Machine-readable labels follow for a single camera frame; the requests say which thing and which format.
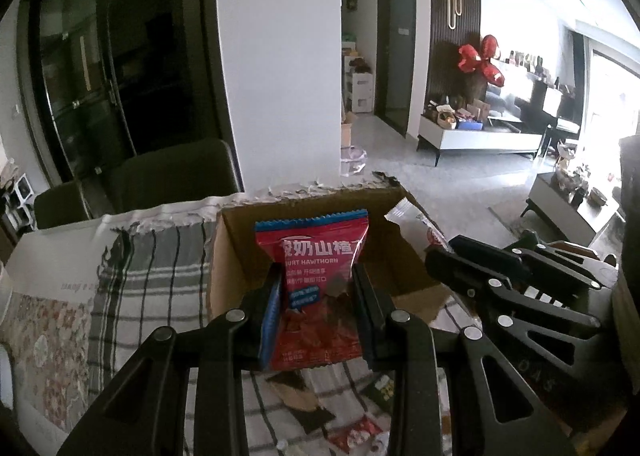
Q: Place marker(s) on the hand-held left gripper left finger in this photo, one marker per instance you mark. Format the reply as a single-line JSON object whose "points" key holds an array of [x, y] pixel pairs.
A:
{"points": [[269, 321]]}

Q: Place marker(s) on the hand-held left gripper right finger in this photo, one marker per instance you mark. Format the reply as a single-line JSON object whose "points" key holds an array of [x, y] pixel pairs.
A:
{"points": [[365, 321]]}

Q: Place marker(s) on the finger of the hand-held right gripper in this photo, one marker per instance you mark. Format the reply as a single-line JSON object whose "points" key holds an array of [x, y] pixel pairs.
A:
{"points": [[500, 250], [465, 268]]}

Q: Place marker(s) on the brown cardboard box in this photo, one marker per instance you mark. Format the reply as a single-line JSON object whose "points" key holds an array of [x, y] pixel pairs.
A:
{"points": [[240, 241]]}

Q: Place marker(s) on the dark green snack packet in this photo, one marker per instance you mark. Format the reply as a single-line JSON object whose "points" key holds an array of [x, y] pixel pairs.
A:
{"points": [[380, 391]]}

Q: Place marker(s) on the dark coffee table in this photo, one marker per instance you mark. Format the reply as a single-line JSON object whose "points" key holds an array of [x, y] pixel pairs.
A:
{"points": [[565, 206]]}

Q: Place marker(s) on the brown snack packet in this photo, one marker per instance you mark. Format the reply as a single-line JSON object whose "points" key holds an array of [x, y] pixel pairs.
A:
{"points": [[300, 396]]}

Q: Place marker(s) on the red and white snack packet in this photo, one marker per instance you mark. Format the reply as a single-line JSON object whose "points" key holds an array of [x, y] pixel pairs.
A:
{"points": [[357, 433]]}

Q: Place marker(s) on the white TV cabinet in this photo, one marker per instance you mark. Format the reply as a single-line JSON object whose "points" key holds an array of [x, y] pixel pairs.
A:
{"points": [[480, 138]]}

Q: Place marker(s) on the plaid tablecloth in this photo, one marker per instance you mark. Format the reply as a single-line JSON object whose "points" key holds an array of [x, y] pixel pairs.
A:
{"points": [[150, 276]]}

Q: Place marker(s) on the brown gift basket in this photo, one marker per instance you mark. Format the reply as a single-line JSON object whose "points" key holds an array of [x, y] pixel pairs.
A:
{"points": [[446, 118]]}

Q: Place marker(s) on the clear plastic stool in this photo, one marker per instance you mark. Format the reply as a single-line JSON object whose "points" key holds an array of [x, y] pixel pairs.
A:
{"points": [[352, 161]]}

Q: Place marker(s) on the black television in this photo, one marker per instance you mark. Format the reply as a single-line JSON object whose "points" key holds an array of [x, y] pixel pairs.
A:
{"points": [[550, 98]]}

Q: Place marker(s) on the large dark chair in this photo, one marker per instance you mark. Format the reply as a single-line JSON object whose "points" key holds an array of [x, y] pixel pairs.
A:
{"points": [[175, 176]]}

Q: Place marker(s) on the small cardboard box on floor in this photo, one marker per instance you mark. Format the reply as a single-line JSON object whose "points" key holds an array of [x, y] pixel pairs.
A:
{"points": [[347, 133]]}

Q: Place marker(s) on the red foil balloon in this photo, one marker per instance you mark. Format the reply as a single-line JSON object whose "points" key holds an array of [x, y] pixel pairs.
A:
{"points": [[470, 56]]}

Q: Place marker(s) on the white shelf unit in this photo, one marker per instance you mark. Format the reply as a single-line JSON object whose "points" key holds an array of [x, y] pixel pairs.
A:
{"points": [[361, 91]]}

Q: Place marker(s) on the floral tablecloth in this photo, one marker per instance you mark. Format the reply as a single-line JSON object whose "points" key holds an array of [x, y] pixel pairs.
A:
{"points": [[45, 351]]}

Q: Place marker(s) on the dark interior door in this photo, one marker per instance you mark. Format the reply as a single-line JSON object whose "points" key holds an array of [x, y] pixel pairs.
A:
{"points": [[397, 46]]}

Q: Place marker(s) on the small dark chair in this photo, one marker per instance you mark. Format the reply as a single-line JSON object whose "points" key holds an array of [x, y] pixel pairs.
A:
{"points": [[60, 206]]}

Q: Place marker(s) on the small white rack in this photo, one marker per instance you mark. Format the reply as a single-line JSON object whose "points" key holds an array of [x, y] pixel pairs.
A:
{"points": [[22, 196]]}

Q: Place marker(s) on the black glass sliding door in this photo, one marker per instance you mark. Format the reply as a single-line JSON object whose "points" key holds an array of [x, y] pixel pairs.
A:
{"points": [[100, 61]]}

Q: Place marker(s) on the gold loop wall lamp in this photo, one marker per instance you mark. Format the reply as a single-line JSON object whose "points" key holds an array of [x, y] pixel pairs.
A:
{"points": [[455, 3]]}

